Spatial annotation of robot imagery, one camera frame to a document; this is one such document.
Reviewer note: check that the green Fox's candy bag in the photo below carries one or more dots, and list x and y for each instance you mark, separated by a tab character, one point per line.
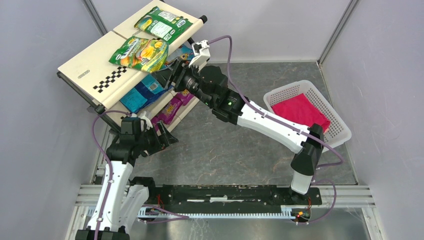
163	24

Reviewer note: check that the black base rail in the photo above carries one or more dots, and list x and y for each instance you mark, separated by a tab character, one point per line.
230	199

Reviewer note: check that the cream tiered shelf rack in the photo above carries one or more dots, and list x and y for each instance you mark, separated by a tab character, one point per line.
101	83

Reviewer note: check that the dark blue fruit candy bag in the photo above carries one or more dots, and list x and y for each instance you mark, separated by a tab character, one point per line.
146	92

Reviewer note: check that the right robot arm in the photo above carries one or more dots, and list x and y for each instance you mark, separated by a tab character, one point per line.
210	86

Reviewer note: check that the small green white candy bag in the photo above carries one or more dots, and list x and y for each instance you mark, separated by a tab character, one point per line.
146	55

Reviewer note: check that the white plastic basket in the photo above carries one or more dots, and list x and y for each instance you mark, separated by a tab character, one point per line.
337	133

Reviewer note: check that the red cloth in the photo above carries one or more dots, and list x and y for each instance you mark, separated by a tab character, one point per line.
300	110

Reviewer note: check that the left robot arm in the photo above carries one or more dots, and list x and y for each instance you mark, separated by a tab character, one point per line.
120	197

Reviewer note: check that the purple grape candy bag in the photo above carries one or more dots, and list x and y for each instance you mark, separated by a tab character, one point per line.
155	121
167	114

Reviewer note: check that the purple candy bag on shelf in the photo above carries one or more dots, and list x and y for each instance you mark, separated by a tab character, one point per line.
184	97

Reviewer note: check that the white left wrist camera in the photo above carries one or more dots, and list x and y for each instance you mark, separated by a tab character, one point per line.
145	117

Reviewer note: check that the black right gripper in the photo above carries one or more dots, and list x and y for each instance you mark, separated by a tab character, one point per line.
175	74

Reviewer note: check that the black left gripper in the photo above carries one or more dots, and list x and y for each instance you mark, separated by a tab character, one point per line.
156	136

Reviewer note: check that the light blue Slendy bag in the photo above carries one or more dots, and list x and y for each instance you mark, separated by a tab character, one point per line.
184	52

